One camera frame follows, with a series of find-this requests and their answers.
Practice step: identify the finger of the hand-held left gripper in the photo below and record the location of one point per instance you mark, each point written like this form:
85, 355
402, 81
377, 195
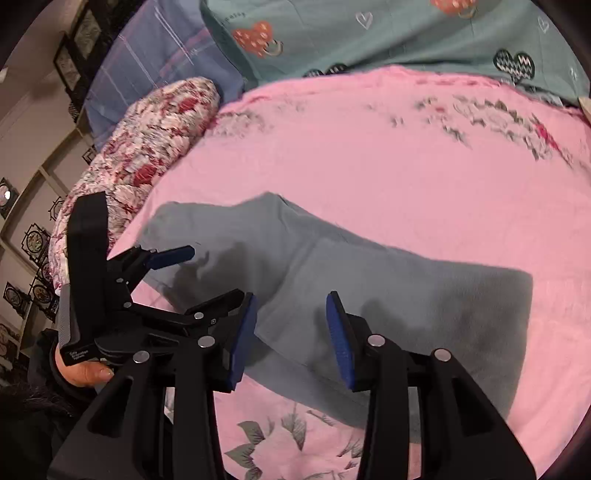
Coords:
207, 309
173, 256

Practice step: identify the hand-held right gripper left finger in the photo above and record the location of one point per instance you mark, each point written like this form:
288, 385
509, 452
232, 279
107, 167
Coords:
242, 341

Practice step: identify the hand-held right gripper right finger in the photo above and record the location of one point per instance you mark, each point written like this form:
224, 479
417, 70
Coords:
339, 341

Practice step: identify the grey pants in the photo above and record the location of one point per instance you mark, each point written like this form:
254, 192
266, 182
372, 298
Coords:
369, 286

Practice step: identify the person's left hand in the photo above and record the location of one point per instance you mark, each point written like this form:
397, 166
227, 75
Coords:
85, 373

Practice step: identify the red floral pillow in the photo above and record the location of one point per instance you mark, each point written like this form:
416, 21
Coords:
152, 138

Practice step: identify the pink floral bedsheet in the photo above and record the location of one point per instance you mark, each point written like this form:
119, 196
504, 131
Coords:
369, 161

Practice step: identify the person's black jacket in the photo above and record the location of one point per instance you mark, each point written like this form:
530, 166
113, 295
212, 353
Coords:
27, 438

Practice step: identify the blue plaid pillow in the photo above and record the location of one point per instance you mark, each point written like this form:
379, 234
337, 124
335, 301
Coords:
152, 60

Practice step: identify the teal heart-print quilt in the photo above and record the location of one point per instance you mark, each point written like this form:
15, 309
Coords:
392, 32

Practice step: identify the beige object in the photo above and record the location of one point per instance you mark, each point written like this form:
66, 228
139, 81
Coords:
585, 108

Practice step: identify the row of framed wall pictures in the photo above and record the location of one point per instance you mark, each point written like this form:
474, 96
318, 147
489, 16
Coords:
34, 242

